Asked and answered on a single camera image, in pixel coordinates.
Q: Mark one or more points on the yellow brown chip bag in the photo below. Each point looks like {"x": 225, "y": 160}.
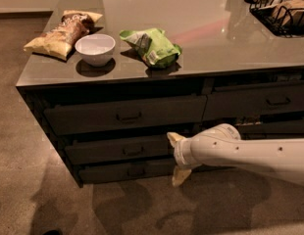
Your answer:
{"x": 59, "y": 41}

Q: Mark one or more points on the black wire basket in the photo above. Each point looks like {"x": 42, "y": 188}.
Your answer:
{"x": 262, "y": 11}

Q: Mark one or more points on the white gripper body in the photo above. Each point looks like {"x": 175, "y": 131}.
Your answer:
{"x": 179, "y": 154}

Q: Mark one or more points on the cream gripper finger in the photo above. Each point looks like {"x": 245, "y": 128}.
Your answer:
{"x": 174, "y": 138}
{"x": 180, "y": 175}

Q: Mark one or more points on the dark drawer cabinet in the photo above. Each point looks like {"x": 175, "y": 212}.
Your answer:
{"x": 222, "y": 44}

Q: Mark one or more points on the white bowl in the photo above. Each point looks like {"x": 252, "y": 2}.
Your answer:
{"x": 96, "y": 49}

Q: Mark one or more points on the green snack bag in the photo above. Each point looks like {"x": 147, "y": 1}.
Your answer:
{"x": 152, "y": 46}

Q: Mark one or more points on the drawer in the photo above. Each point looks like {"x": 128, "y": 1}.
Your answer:
{"x": 85, "y": 118}
{"x": 279, "y": 127}
{"x": 126, "y": 171}
{"x": 254, "y": 100}
{"x": 93, "y": 152}

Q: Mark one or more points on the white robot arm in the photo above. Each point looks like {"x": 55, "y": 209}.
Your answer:
{"x": 222, "y": 145}

